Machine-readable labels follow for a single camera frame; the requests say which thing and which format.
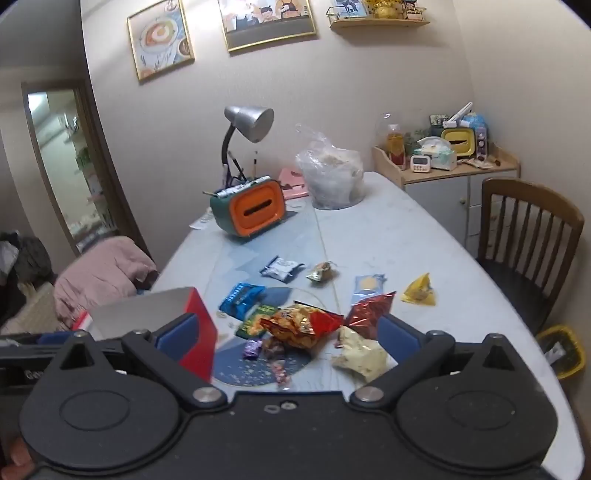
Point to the light blue bag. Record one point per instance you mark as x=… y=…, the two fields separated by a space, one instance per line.
x=475 y=121

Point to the yellow toy figure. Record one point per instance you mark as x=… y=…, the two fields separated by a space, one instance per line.
x=383 y=8

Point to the pink notebook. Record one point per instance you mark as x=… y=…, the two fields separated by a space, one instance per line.
x=291 y=184

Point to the dark clothes pile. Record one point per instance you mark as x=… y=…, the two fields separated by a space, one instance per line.
x=27 y=258

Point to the white cabinet with wooden top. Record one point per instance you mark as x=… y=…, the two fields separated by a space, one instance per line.
x=438 y=203

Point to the green and orange tissue box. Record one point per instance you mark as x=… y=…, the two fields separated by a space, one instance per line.
x=256 y=207

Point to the clear plastic bottle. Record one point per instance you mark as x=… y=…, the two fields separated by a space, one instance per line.
x=395 y=143

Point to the beige snack packet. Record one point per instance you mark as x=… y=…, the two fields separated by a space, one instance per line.
x=360 y=355

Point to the yellow waste basket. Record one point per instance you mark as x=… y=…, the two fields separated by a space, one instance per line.
x=570 y=355

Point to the white kitchen timer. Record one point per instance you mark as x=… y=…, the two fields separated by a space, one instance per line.
x=420 y=164

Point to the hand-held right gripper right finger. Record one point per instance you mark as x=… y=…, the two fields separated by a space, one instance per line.
x=397 y=339

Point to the white paper leaflet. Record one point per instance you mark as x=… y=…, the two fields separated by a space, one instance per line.
x=201 y=220

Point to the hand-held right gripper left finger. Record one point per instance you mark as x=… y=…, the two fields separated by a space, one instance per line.
x=178 y=332

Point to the pink candy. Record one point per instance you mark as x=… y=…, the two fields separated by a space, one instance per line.
x=280 y=374

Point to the pink puffer jacket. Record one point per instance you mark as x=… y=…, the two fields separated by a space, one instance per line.
x=101 y=272

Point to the small gold snack packet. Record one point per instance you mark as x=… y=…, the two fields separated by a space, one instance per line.
x=321 y=273

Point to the white shelving unit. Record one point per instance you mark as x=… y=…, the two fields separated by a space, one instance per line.
x=87 y=184

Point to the framed soup bowl picture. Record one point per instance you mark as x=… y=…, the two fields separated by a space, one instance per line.
x=159 y=37

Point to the dark wooden door frame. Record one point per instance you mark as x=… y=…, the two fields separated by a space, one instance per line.
x=111 y=175

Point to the small purple white gadget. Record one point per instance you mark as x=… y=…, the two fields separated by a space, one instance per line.
x=481 y=143

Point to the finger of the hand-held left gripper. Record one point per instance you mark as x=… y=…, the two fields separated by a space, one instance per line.
x=53 y=339

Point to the light blue cookie packet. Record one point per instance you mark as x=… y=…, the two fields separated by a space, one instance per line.
x=369 y=284

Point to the wooden wall shelf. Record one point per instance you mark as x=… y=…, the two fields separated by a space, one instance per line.
x=378 y=22

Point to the white printed tube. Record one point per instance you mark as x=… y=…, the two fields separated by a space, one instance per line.
x=240 y=187

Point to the cream yellow furniture cover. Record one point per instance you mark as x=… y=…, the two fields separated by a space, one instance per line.
x=27 y=309

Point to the clear plastic bag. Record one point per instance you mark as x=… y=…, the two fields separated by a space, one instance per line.
x=330 y=175

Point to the yellow triangular snack packet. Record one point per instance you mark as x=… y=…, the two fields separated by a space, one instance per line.
x=420 y=290

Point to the green snack packet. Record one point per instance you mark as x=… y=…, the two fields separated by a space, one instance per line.
x=251 y=325

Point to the person's left hand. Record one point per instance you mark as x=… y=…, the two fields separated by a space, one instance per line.
x=16 y=454

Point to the dark brown candy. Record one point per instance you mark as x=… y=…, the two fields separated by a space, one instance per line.
x=273 y=348

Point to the red foil snack bag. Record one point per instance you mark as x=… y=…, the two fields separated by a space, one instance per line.
x=367 y=314

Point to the soft tissue pack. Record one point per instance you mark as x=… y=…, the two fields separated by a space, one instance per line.
x=438 y=154

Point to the red and white cardboard box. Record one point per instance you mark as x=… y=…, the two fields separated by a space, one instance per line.
x=138 y=309

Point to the purple candy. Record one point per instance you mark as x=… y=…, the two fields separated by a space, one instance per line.
x=252 y=349

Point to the dark green tin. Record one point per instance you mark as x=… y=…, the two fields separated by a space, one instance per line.
x=438 y=120

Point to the framed cartoon figures picture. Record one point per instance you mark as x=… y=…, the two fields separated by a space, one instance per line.
x=263 y=23

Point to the bright blue snack packet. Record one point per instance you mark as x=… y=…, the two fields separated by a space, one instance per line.
x=240 y=300

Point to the silver gooseneck desk lamp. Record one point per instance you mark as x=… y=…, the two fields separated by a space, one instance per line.
x=249 y=121

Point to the long white tube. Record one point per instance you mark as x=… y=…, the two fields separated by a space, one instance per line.
x=459 y=114

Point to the yellow tissue box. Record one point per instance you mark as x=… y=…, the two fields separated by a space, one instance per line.
x=457 y=143

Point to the dark blue white snack packet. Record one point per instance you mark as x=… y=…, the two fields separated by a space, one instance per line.
x=281 y=267

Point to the thin paint brush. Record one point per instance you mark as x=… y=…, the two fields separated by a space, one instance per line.
x=236 y=167
x=255 y=165

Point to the brown wooden chair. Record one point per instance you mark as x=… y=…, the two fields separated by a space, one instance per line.
x=531 y=194

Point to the orange red chip bag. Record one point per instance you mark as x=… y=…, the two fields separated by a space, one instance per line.
x=295 y=325

